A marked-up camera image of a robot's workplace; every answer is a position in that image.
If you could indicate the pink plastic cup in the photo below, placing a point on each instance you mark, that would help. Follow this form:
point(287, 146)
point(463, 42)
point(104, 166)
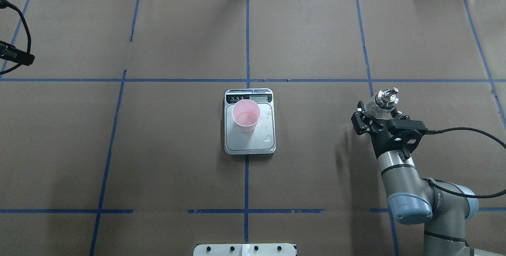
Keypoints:
point(246, 114)

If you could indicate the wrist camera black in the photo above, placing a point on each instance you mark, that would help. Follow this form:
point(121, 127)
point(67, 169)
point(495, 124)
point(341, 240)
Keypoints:
point(397, 126)
point(11, 53)

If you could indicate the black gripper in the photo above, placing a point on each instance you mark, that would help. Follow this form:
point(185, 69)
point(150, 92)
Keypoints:
point(380, 140)

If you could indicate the clear glass sauce bottle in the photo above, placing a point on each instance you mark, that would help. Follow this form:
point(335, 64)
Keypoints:
point(382, 104)

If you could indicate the silver kitchen scale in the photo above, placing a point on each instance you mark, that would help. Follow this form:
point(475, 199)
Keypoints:
point(262, 140)

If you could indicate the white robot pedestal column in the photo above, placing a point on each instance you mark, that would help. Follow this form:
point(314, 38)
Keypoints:
point(246, 249)

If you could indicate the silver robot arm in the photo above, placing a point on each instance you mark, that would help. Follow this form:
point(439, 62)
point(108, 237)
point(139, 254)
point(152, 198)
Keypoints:
point(442, 207)

